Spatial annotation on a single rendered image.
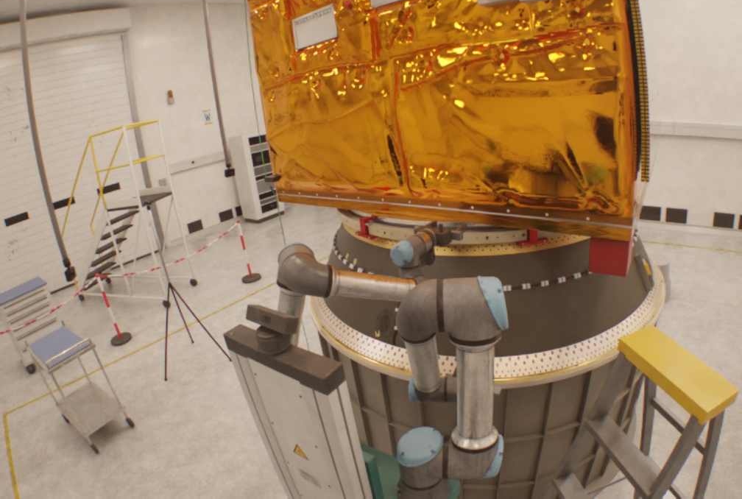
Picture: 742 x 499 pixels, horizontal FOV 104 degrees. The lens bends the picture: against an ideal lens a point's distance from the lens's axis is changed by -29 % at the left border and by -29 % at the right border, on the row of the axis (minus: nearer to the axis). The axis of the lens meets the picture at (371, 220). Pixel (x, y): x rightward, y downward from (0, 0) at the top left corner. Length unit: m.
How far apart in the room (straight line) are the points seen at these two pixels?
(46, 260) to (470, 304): 8.16
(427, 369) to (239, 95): 9.35
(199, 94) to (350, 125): 7.81
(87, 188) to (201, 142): 2.79
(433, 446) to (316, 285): 0.53
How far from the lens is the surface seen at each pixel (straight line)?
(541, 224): 1.53
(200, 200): 9.42
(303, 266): 1.15
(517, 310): 1.70
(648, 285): 2.23
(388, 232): 1.79
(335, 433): 0.90
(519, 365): 1.71
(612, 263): 1.55
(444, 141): 1.59
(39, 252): 8.52
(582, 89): 1.36
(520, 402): 1.84
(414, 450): 1.05
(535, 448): 2.11
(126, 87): 8.87
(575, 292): 1.80
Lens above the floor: 2.26
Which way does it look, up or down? 16 degrees down
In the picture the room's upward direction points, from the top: 8 degrees counter-clockwise
